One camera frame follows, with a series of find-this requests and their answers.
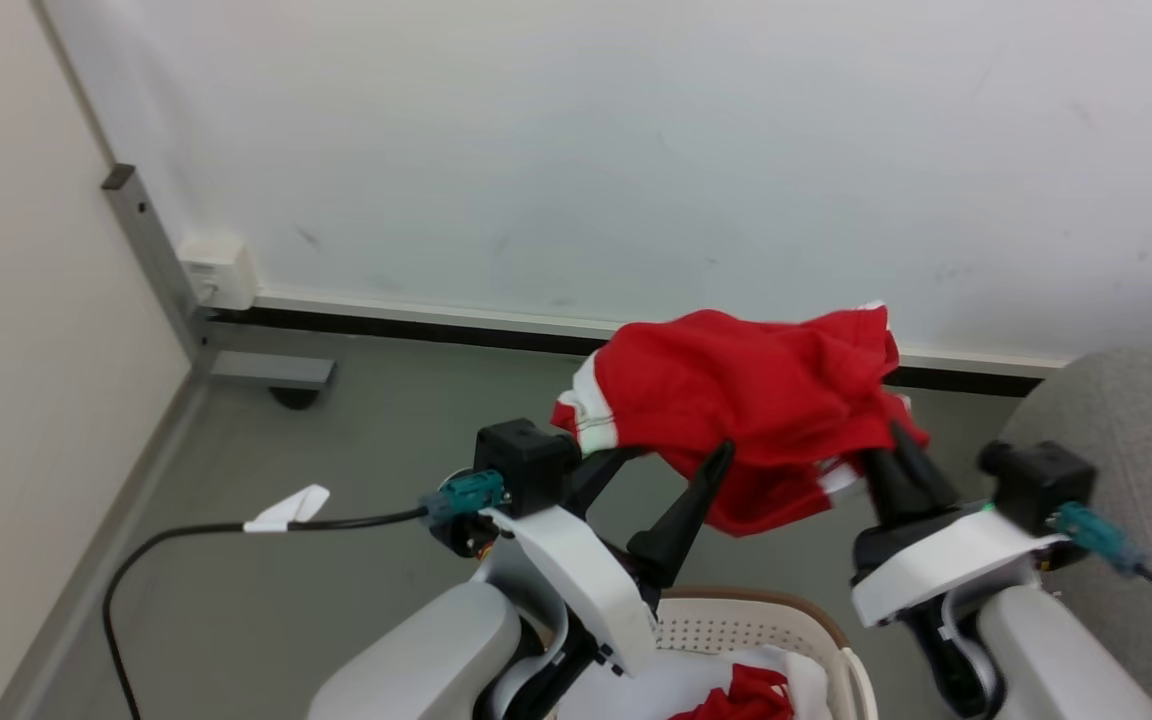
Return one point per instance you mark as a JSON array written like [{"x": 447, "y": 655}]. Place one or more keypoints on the white wall outlet box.
[{"x": 218, "y": 270}]

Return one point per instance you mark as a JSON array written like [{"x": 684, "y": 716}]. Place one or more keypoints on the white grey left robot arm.
[{"x": 426, "y": 650}]

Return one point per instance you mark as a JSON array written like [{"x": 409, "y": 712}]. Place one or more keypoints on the red garment with white trim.
[{"x": 736, "y": 390}]

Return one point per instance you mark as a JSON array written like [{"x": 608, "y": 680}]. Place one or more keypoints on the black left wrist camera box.
[{"x": 526, "y": 460}]

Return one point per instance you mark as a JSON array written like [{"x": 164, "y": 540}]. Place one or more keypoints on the grey fabric sofa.
[{"x": 1146, "y": 420}]

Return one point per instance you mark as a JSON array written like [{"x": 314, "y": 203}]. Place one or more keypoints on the plain red garment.
[{"x": 751, "y": 695}]

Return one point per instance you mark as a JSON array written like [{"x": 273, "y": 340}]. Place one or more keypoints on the grey metal frame foot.
[{"x": 271, "y": 368}]

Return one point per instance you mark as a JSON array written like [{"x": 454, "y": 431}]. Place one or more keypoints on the grey metal frame post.
[{"x": 151, "y": 255}]

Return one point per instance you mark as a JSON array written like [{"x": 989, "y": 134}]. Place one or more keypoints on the cream perforated laundry basket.
[{"x": 736, "y": 620}]

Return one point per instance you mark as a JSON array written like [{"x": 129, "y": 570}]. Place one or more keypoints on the white wall trim rail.
[{"x": 436, "y": 312}]

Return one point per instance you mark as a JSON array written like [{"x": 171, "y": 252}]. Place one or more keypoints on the black caster wheel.
[{"x": 294, "y": 398}]

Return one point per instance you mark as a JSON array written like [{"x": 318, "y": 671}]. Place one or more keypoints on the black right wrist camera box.
[{"x": 1041, "y": 485}]

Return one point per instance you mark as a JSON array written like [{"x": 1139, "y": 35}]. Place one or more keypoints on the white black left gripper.
[{"x": 576, "y": 570}]

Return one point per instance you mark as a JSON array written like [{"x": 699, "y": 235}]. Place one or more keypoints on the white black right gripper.
[{"x": 946, "y": 565}]

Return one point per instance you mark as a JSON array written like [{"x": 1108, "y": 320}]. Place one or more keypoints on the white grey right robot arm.
[{"x": 1046, "y": 660}]

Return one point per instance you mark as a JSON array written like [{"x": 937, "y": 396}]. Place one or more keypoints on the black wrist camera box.
[
  {"x": 526, "y": 460},
  {"x": 1041, "y": 485}
]

